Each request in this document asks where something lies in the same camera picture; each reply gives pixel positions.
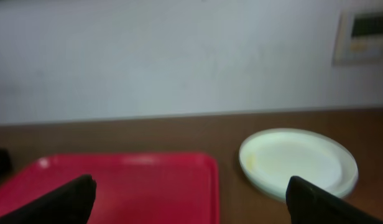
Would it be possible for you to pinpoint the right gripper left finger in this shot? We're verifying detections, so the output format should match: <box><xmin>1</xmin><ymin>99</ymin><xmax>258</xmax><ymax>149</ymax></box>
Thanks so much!
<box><xmin>0</xmin><ymin>174</ymin><xmax>97</xmax><ymax>224</ymax></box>

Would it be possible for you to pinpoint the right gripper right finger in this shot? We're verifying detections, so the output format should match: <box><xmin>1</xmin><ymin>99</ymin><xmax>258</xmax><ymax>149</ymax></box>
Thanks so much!
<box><xmin>285</xmin><ymin>176</ymin><xmax>383</xmax><ymax>224</ymax></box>

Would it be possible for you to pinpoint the white plate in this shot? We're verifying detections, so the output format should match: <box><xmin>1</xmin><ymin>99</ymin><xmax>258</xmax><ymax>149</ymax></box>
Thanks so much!
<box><xmin>238</xmin><ymin>128</ymin><xmax>359</xmax><ymax>202</ymax></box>

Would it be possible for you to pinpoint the red plastic tray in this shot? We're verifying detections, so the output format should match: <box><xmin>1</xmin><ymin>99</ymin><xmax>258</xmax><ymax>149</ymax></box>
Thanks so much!
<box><xmin>0</xmin><ymin>152</ymin><xmax>219</xmax><ymax>224</ymax></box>

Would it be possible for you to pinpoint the black tray with soapy water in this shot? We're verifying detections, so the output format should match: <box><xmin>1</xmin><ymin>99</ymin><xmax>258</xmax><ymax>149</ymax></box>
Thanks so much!
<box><xmin>0</xmin><ymin>148</ymin><xmax>13</xmax><ymax>178</ymax></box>

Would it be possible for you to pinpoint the white wall control panel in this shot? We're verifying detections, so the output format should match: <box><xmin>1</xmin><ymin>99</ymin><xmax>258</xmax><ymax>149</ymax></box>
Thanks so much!
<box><xmin>332</xmin><ymin>7</ymin><xmax>383</xmax><ymax>65</ymax></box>

